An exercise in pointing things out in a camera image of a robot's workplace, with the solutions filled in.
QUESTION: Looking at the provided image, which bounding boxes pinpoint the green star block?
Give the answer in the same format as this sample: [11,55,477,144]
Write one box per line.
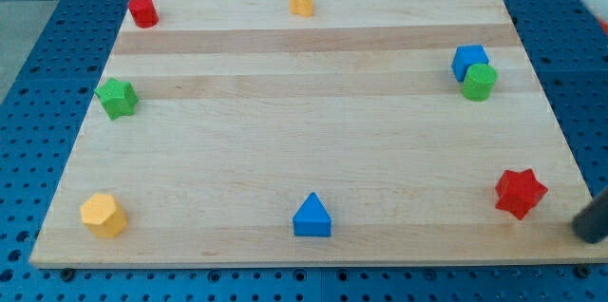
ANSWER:
[94,78,139,121]

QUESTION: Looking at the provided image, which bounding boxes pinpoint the red star block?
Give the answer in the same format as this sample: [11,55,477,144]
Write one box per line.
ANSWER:
[495,169,548,220]

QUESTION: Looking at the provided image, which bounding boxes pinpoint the wooden board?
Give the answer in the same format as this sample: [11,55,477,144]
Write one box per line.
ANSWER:
[30,0,607,269]

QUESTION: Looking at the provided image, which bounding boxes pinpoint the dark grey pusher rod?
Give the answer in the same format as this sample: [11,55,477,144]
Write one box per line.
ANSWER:
[572,188,607,244]

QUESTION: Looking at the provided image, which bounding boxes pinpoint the blue triangle block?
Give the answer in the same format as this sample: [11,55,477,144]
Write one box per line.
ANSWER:
[292,193,332,237]

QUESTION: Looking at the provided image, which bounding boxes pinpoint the blue cube block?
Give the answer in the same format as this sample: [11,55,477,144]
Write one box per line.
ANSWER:
[451,45,489,83]

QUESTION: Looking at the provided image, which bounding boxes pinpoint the yellow hexagon block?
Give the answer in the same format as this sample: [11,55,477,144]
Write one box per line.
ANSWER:
[80,193,128,238]

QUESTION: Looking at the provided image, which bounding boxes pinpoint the yellow heart block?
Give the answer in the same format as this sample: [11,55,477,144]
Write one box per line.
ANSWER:
[289,0,314,17]

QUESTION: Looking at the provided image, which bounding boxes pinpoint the green cylinder block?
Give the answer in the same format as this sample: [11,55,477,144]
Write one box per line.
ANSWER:
[462,64,498,102]

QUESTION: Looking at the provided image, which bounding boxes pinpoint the red cylinder block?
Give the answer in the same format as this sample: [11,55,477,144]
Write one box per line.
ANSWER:
[127,0,159,28]

